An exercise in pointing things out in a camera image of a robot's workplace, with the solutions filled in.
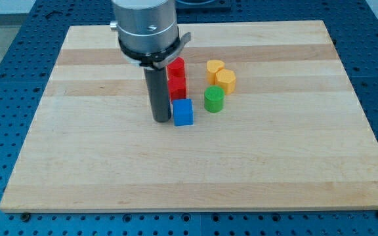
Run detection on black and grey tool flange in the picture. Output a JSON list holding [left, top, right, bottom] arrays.
[[117, 28, 191, 69]]

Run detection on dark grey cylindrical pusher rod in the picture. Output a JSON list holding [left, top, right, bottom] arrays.
[[144, 68, 171, 123]]

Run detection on red cylinder block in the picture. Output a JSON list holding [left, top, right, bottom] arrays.
[[166, 57, 186, 80]]

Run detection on blue cube block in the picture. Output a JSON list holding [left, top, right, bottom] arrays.
[[173, 99, 194, 126]]

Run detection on yellow heart block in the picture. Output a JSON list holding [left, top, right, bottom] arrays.
[[206, 60, 225, 85]]

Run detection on green cylinder block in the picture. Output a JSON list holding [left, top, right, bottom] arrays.
[[204, 85, 225, 113]]

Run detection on yellow hexagon block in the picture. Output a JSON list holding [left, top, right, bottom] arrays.
[[215, 69, 236, 95]]

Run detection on wooden board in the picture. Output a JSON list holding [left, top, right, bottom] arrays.
[[0, 20, 378, 213]]

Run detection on blue perforated table plate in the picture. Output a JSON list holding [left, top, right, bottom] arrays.
[[0, 0, 378, 235]]

